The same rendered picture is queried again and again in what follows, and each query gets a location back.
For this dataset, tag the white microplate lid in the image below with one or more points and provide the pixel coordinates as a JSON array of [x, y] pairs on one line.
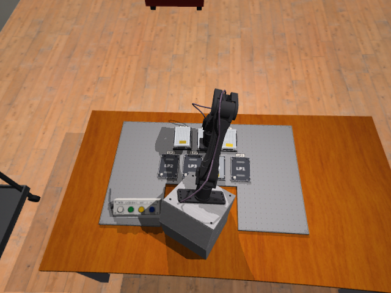
[[200, 134], [229, 139], [221, 167], [182, 136]]

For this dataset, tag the grey button panel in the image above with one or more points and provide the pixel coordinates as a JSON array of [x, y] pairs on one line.
[[136, 207]]

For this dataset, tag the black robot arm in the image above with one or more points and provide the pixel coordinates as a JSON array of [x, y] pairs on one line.
[[228, 112]]

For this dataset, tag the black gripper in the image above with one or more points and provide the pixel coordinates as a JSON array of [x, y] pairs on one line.
[[203, 146]]

